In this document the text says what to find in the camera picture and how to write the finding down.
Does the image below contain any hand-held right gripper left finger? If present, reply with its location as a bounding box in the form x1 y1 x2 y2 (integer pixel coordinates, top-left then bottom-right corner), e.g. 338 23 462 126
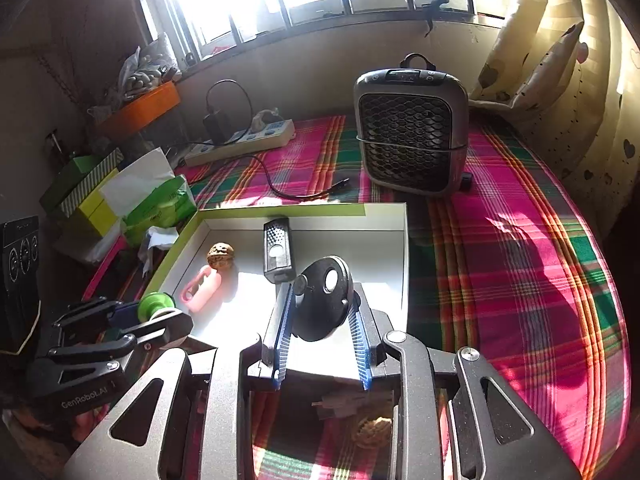
62 282 296 480

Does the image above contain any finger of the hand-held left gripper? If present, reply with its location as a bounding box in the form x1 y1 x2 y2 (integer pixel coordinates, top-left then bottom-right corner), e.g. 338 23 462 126
50 297 143 341
35 309 195 376

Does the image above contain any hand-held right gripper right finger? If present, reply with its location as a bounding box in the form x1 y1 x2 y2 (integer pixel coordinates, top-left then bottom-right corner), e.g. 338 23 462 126
347 290 583 480

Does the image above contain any green and white spool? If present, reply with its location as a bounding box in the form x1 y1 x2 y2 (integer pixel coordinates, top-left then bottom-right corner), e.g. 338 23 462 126
137 291 188 323

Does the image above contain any black round disc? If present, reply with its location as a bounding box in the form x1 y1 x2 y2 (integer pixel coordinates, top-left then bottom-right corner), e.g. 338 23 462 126
291 255 355 343

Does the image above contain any pink clip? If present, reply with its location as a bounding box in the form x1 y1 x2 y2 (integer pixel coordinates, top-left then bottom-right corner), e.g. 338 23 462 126
180 266 222 315

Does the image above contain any black rectangular perforated device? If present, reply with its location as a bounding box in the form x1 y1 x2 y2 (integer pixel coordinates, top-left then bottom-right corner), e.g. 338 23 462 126
262 217 292 285

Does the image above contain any brown walnut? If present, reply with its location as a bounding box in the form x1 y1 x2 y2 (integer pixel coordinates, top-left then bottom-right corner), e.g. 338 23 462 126
352 417 393 448
206 241 236 272

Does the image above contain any green cardboard box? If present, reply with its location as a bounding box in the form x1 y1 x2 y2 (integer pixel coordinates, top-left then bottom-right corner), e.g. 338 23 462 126
141 202 411 386

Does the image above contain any crumpled white tissue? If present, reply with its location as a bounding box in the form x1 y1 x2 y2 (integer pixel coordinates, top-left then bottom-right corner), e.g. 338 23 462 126
140 226 180 278

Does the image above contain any yellow-green box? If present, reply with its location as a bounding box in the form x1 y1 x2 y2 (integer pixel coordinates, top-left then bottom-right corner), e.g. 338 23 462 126
60 170 131 241

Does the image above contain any black panel with knobs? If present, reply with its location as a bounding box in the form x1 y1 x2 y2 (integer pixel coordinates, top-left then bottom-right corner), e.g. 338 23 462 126
0 216 42 356

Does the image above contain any green tissue pack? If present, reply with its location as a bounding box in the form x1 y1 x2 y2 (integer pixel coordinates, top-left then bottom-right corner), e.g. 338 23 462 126
100 147 198 246

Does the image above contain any striped box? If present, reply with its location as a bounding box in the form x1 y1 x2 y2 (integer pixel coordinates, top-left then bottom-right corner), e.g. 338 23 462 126
57 147 125 211

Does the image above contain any dark green box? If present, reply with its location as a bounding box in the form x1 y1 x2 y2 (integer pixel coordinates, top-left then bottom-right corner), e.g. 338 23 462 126
40 154 108 211

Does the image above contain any plaid blanket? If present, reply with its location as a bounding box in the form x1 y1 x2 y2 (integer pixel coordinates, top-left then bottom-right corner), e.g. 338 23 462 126
80 112 633 480

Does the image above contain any white power strip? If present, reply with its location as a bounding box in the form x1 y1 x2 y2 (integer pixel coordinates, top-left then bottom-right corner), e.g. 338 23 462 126
182 119 296 167

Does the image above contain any orange box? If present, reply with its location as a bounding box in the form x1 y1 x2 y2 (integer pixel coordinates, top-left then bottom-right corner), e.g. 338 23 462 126
97 80 182 136

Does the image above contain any black charger adapter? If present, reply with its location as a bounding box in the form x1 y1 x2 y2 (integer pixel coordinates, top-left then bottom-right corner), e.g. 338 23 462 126
202 110 232 143

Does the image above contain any white power plug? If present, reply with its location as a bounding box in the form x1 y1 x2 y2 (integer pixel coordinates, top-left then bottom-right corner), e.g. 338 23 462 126
250 109 281 133

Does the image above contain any grey space heater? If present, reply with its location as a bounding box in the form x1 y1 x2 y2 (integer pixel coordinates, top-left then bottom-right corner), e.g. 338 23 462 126
352 52 473 196

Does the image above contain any pile of plastic bags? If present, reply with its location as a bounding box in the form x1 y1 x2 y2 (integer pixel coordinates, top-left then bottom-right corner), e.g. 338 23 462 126
117 32 182 101

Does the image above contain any cream heart-print curtain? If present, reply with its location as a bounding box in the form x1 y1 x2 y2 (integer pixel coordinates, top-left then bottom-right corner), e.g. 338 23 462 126
520 0 640 226

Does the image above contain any black window latch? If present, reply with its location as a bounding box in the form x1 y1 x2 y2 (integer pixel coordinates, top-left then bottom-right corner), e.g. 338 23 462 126
422 0 451 38

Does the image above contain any black charger cable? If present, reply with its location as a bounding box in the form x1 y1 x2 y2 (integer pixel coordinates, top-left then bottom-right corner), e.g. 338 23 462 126
205 79 352 202

